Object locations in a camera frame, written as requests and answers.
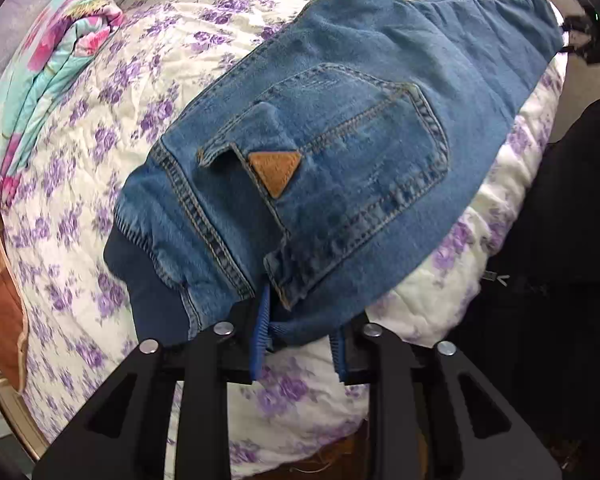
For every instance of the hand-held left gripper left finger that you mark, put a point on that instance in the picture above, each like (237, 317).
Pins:
(261, 332)

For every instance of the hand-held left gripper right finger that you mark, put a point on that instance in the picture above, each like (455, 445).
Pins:
(339, 357)

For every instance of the blue denim pants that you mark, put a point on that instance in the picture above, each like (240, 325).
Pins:
(355, 135)

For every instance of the person's dark clothing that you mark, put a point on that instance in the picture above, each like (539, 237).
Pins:
(570, 260)

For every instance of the brown pillow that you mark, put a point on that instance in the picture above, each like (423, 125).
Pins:
(2, 320)

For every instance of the purple floral bed quilt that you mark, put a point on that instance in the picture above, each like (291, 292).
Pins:
(105, 110)

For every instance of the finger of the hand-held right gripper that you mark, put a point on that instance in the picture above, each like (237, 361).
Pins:
(572, 25)

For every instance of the folded teal pink floral blanket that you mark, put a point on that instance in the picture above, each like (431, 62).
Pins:
(45, 75)

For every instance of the wooden bed frame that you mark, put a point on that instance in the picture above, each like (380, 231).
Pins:
(15, 420)

